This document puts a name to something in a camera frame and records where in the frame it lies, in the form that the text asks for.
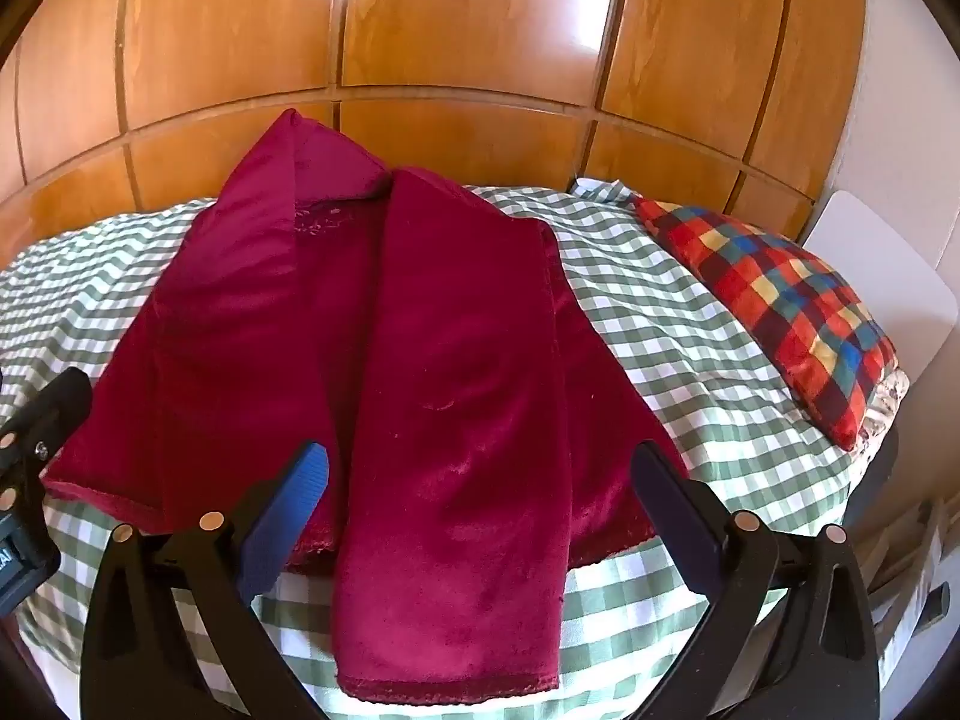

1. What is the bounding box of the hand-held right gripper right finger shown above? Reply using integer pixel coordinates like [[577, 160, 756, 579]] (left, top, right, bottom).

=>
[[631, 439, 880, 720]]

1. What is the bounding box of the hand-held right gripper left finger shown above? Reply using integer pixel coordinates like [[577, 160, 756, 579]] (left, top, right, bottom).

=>
[[79, 441, 331, 720]]

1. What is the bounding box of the dark red velvet garment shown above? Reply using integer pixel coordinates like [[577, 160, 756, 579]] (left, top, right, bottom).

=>
[[41, 109, 689, 704]]

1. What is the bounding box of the green checkered bed sheet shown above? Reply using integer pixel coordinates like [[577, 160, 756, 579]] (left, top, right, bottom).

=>
[[0, 178, 901, 720]]

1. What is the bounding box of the multicolour plaid pillow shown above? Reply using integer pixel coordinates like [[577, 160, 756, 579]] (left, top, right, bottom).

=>
[[631, 196, 898, 452]]

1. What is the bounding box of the floral patterned mattress edge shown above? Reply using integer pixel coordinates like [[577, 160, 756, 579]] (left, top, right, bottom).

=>
[[855, 370, 911, 458]]

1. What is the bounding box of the white board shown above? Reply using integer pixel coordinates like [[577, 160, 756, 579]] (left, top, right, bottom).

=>
[[801, 190, 950, 421]]

